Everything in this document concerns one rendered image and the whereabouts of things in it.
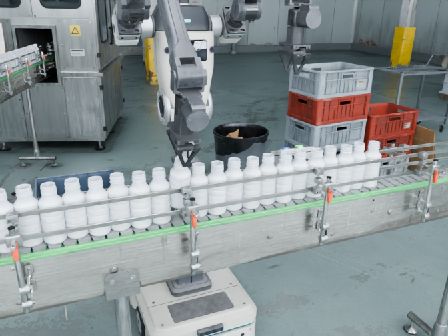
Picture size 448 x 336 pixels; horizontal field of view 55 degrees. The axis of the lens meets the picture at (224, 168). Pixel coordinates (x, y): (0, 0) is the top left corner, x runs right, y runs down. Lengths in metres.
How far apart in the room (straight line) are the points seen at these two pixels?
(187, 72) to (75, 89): 3.87
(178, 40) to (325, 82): 2.55
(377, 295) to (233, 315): 1.03
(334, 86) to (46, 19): 2.93
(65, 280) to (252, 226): 0.57
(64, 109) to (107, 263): 3.80
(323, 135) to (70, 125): 2.75
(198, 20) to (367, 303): 1.82
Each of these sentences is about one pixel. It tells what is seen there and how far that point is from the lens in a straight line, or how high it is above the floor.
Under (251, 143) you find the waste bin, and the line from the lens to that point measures 3.29.
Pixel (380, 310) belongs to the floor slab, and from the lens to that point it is 2.69.
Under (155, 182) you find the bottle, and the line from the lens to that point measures 1.23.
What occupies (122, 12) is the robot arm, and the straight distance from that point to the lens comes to 1.62.
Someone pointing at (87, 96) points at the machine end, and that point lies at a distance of 4.87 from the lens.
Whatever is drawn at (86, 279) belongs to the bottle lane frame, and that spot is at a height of 0.89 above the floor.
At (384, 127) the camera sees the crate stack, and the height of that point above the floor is 0.54.
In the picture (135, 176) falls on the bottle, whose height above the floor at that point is 1.16.
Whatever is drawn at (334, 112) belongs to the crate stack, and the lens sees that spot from 3.71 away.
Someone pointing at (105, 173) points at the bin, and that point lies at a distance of 1.84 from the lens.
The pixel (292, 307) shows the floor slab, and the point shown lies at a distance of 2.58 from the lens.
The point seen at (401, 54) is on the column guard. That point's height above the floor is 0.50.
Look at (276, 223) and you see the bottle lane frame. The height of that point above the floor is 0.95.
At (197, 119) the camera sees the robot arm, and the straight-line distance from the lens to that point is 1.03.
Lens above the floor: 1.62
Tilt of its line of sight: 22 degrees down
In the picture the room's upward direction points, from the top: 1 degrees clockwise
